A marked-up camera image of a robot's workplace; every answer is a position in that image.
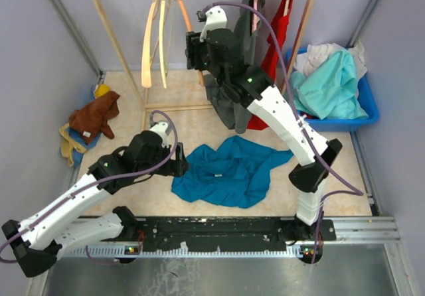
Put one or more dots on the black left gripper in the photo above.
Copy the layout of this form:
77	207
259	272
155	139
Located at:
176	167

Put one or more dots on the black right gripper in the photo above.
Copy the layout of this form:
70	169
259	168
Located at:
193	46

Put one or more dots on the orange wooden hanger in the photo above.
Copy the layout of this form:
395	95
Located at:
189	29

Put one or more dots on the blue t shirt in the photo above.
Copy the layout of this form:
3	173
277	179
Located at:
237	174

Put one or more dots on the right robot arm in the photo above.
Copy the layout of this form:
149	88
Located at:
255	91

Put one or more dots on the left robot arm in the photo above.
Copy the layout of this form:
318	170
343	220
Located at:
40	241

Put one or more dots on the grey t shirt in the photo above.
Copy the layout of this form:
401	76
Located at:
233	115

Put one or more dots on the pink hanger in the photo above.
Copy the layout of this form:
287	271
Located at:
255	17

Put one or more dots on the cream wooden hanger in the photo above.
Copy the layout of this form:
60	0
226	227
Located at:
163	11

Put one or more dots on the light wooden hanger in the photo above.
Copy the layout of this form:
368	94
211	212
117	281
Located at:
147	57

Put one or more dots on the brown cloth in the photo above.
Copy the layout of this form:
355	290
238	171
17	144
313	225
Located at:
92	119

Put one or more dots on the blue cloth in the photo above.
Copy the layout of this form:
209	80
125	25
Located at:
78	145

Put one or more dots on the yellow cloth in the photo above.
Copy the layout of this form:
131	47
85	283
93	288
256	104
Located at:
101	90

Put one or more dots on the beige towel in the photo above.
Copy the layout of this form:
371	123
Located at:
65	147

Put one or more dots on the turquoise cloth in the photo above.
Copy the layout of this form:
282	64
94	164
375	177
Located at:
330	91

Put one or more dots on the wooden clothes rack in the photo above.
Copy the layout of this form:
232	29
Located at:
130	60

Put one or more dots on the blue plastic bin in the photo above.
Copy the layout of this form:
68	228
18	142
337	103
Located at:
366	101

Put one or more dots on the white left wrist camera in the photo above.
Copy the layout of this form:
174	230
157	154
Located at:
163	129

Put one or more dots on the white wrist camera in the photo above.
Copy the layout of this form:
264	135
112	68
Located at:
163	129
213	18

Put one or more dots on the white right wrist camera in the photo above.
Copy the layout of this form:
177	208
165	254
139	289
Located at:
213	18

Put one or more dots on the white toothed cable duct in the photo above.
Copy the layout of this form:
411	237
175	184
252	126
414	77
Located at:
130	252

